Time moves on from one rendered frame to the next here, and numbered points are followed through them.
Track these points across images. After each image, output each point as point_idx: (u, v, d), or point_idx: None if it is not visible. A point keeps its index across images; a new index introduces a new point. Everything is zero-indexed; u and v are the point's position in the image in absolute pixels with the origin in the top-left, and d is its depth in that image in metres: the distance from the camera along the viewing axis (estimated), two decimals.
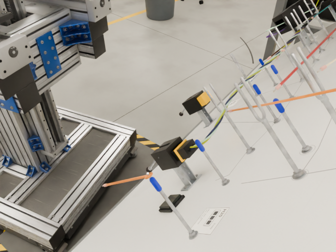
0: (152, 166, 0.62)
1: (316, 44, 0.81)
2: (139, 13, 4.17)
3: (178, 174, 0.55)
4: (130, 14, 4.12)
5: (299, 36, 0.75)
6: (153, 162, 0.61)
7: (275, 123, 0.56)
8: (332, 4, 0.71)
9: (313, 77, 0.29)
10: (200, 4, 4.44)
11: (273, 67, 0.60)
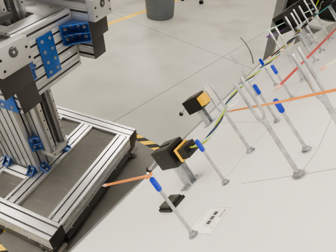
0: (152, 166, 0.62)
1: (316, 44, 0.81)
2: (139, 13, 4.17)
3: (178, 174, 0.55)
4: (130, 14, 4.12)
5: (299, 36, 0.75)
6: (153, 162, 0.61)
7: (275, 123, 0.56)
8: (332, 4, 0.71)
9: (313, 77, 0.29)
10: (200, 4, 4.44)
11: (273, 67, 0.60)
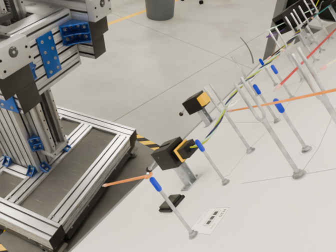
0: (152, 166, 0.62)
1: (316, 44, 0.81)
2: (139, 13, 4.17)
3: (178, 174, 0.55)
4: (130, 14, 4.12)
5: (299, 36, 0.75)
6: (153, 162, 0.61)
7: (275, 123, 0.56)
8: (332, 4, 0.71)
9: (313, 77, 0.29)
10: (200, 4, 4.44)
11: (273, 67, 0.60)
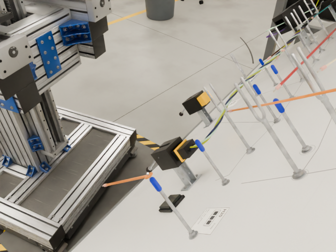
0: (152, 166, 0.62)
1: (316, 44, 0.81)
2: (139, 13, 4.17)
3: (178, 174, 0.55)
4: (130, 14, 4.12)
5: (299, 36, 0.75)
6: (153, 162, 0.61)
7: (275, 123, 0.56)
8: (332, 4, 0.71)
9: (313, 77, 0.29)
10: (200, 4, 4.44)
11: (273, 67, 0.60)
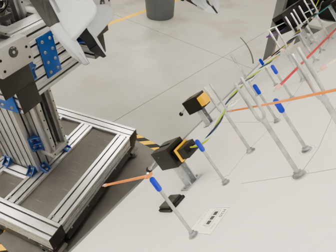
0: (152, 166, 0.62)
1: (316, 44, 0.81)
2: (139, 13, 4.17)
3: (178, 174, 0.55)
4: (130, 14, 4.12)
5: (299, 36, 0.75)
6: (153, 162, 0.61)
7: (275, 123, 0.56)
8: (332, 4, 0.71)
9: (313, 77, 0.29)
10: None
11: (273, 67, 0.60)
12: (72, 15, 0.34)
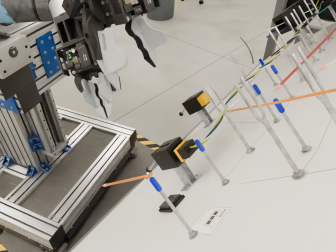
0: (152, 166, 0.62)
1: (316, 44, 0.81)
2: None
3: (178, 174, 0.55)
4: None
5: (299, 36, 0.75)
6: (153, 162, 0.61)
7: (275, 123, 0.56)
8: (332, 4, 0.71)
9: (313, 77, 0.29)
10: (200, 4, 4.44)
11: (273, 67, 0.60)
12: (112, 57, 0.42)
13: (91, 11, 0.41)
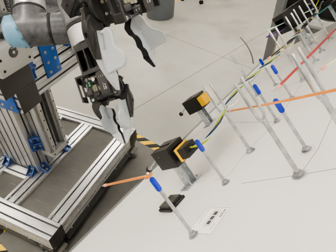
0: (152, 166, 0.62)
1: (316, 44, 0.81)
2: None
3: (178, 174, 0.55)
4: None
5: (299, 36, 0.75)
6: (153, 162, 0.61)
7: (275, 123, 0.56)
8: (332, 4, 0.71)
9: (313, 77, 0.29)
10: (200, 4, 4.44)
11: (273, 67, 0.60)
12: (111, 56, 0.42)
13: (90, 11, 0.40)
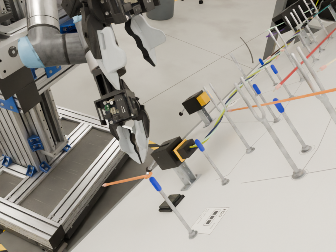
0: (152, 166, 0.62)
1: (316, 44, 0.81)
2: None
3: (178, 174, 0.55)
4: None
5: (299, 36, 0.75)
6: (153, 162, 0.61)
7: (275, 123, 0.56)
8: (332, 4, 0.71)
9: (313, 77, 0.29)
10: (200, 4, 4.44)
11: (273, 67, 0.60)
12: (112, 56, 0.42)
13: (90, 11, 0.40)
